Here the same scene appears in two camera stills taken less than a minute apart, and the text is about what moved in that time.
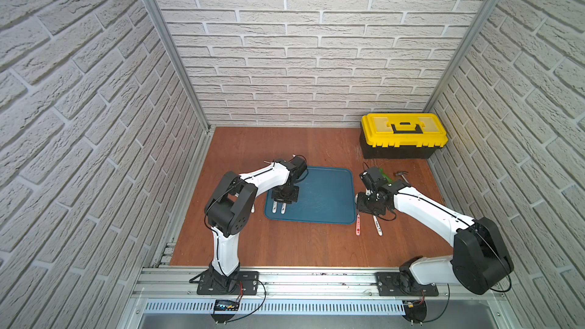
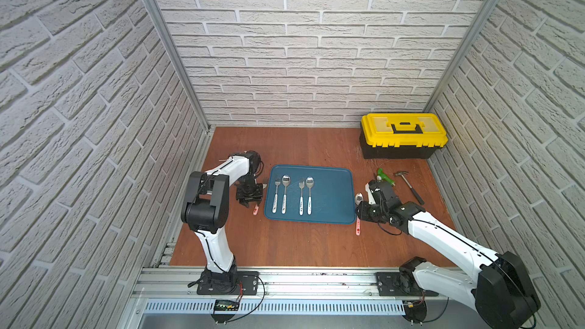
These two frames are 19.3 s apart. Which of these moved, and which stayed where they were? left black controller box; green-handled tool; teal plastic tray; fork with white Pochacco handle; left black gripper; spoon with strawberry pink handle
Moved: fork with white Pochacco handle; left black gripper
Stayed: green-handled tool; spoon with strawberry pink handle; left black controller box; teal plastic tray
